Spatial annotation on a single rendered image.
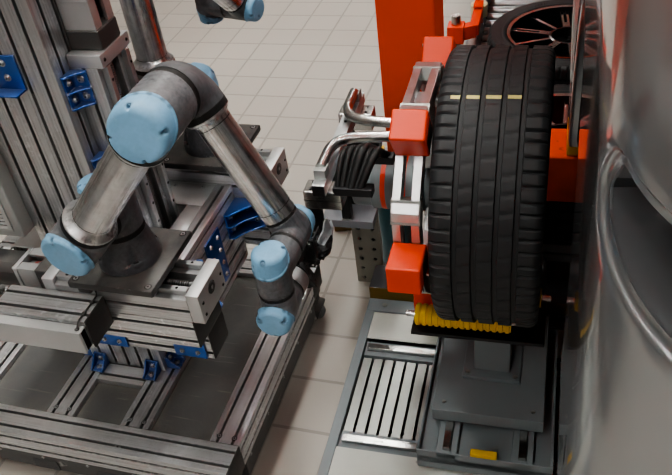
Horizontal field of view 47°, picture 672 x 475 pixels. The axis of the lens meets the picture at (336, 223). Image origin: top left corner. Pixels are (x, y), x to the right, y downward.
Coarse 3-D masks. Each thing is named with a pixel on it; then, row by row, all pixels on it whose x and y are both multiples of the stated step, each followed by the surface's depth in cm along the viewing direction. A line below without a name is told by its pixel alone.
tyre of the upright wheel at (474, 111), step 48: (480, 48) 174; (528, 48) 175; (480, 96) 160; (528, 96) 158; (432, 144) 160; (480, 144) 157; (528, 144) 154; (432, 192) 158; (480, 192) 155; (528, 192) 153; (432, 240) 161; (480, 240) 158; (528, 240) 155; (432, 288) 169; (480, 288) 164; (528, 288) 161
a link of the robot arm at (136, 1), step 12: (120, 0) 201; (132, 0) 200; (144, 0) 201; (132, 12) 202; (144, 12) 202; (156, 12) 207; (132, 24) 204; (144, 24) 204; (156, 24) 207; (132, 36) 207; (144, 36) 206; (156, 36) 208; (144, 48) 208; (156, 48) 209; (144, 60) 210; (156, 60) 211; (168, 60) 212; (144, 72) 211
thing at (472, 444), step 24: (552, 336) 240; (552, 360) 233; (432, 384) 231; (552, 384) 226; (552, 408) 219; (432, 432) 218; (456, 432) 214; (480, 432) 216; (504, 432) 215; (528, 432) 212; (552, 432) 211; (432, 456) 212; (456, 456) 209; (480, 456) 207; (504, 456) 209; (528, 456) 206; (552, 456) 205
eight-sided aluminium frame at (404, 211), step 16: (416, 64) 182; (432, 64) 181; (416, 80) 176; (432, 80) 175; (416, 96) 177; (432, 96) 172; (400, 160) 166; (416, 160) 165; (400, 176) 165; (416, 176) 164; (400, 192) 165; (416, 192) 164; (400, 208) 164; (416, 208) 164; (400, 224) 166; (416, 224) 165; (400, 240) 169; (416, 240) 168
